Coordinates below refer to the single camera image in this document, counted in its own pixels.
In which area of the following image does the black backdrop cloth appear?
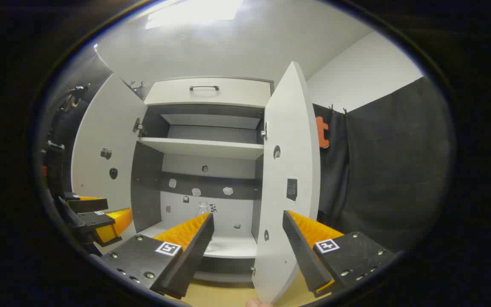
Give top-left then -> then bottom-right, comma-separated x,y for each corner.
37,47 -> 456,256

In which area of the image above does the white cabinet door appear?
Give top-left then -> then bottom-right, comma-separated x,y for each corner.
252,61 -> 322,304
71,73 -> 148,214

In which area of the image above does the white and grey cabinet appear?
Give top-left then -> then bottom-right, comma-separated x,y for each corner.
130,77 -> 276,284

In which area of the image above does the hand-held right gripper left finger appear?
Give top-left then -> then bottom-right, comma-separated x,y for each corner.
100,212 -> 215,300

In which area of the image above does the black metal clamp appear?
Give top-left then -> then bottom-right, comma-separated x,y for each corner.
57,84 -> 91,112

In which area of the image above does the white cabinet shelf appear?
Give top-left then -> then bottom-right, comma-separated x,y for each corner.
138,136 -> 265,160
137,222 -> 258,259

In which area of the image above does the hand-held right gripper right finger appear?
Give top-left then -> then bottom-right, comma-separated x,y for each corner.
282,210 -> 396,298

